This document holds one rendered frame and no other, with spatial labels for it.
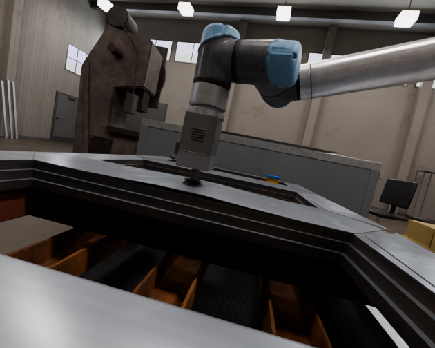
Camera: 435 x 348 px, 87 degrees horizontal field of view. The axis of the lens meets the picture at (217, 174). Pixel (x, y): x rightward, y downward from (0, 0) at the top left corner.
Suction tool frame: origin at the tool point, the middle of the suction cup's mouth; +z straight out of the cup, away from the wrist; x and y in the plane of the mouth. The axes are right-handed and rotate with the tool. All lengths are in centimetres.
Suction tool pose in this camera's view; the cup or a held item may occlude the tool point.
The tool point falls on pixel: (191, 190)
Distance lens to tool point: 48.2
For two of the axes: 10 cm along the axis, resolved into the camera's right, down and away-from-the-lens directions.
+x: 9.7, 2.0, -0.9
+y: -1.1, 0.7, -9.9
